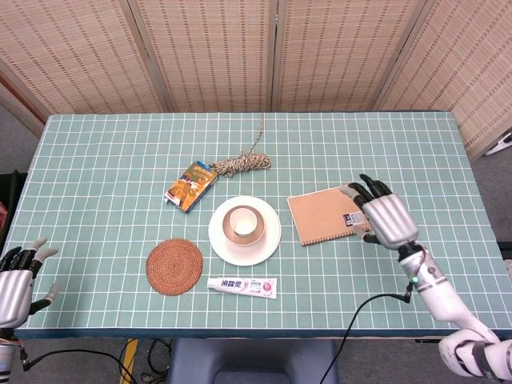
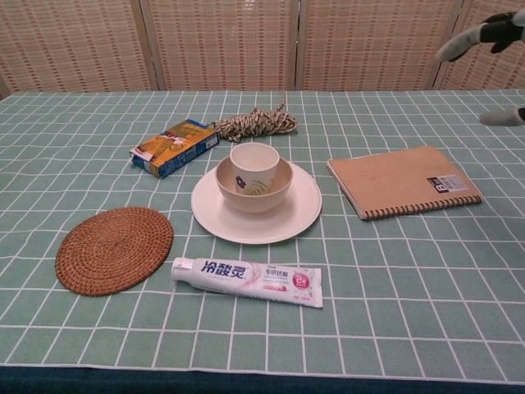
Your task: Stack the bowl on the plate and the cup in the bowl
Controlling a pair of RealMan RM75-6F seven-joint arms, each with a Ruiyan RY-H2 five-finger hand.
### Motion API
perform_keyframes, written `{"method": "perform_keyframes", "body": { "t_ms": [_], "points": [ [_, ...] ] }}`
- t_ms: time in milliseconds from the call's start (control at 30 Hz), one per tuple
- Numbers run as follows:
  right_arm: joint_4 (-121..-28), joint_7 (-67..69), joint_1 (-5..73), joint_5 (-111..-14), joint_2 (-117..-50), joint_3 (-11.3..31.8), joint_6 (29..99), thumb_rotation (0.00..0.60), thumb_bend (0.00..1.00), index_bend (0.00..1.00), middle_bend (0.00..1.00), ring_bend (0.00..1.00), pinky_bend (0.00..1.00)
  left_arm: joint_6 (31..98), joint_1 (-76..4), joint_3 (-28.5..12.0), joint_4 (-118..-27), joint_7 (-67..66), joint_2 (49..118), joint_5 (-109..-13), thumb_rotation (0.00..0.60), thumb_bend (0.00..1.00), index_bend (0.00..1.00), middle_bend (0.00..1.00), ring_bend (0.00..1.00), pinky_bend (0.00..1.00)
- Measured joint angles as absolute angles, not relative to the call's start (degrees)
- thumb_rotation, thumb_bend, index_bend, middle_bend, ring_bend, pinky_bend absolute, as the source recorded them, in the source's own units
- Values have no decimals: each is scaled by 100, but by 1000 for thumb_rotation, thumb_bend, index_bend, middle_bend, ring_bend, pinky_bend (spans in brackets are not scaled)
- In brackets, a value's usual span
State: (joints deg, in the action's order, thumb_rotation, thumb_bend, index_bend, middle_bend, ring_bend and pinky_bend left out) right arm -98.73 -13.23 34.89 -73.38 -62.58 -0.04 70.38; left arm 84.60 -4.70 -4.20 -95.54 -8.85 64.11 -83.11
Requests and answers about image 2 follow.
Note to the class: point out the white paper plate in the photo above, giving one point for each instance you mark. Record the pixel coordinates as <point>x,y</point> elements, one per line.
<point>254,230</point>

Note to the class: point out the woven rattan coaster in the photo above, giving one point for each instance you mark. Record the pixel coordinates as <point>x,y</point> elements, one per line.
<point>115,250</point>

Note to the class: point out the blue yellow cardboard box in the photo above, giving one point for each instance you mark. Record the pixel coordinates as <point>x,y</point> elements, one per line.
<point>176,147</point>

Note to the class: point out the white toothpaste tube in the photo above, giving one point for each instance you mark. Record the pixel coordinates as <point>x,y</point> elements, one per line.
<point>246,281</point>

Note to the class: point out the bamboo folding screen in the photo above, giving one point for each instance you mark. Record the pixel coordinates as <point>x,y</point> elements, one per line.
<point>221,41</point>

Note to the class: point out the floral print paper cup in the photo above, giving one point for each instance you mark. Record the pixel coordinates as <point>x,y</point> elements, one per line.
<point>254,164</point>

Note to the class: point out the brown spiral notebook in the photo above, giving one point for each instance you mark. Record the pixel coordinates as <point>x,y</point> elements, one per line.
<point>389,172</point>

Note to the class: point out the beige plastic bowl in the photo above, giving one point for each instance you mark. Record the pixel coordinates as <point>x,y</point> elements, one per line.
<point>254,203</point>

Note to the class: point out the green checked tablecloth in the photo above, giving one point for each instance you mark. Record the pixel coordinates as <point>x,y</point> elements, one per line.
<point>82,164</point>

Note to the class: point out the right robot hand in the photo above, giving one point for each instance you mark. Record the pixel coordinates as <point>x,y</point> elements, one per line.
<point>463,41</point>

